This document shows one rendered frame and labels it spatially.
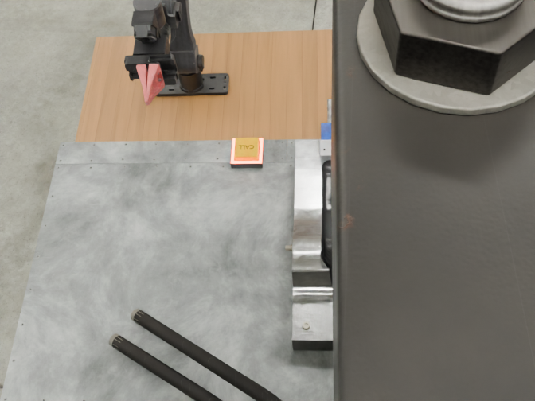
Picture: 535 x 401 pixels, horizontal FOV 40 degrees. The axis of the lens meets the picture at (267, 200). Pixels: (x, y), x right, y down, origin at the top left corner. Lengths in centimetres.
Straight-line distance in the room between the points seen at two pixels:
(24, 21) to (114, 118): 166
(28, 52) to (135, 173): 167
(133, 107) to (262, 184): 44
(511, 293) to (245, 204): 147
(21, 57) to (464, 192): 317
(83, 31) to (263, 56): 152
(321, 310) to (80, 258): 60
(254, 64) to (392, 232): 174
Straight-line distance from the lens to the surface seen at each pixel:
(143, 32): 149
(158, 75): 154
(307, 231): 162
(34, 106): 325
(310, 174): 173
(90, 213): 186
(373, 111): 40
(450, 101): 40
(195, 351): 156
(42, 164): 304
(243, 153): 183
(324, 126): 174
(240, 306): 167
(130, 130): 199
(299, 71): 205
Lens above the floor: 231
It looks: 57 degrees down
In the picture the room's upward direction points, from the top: 7 degrees counter-clockwise
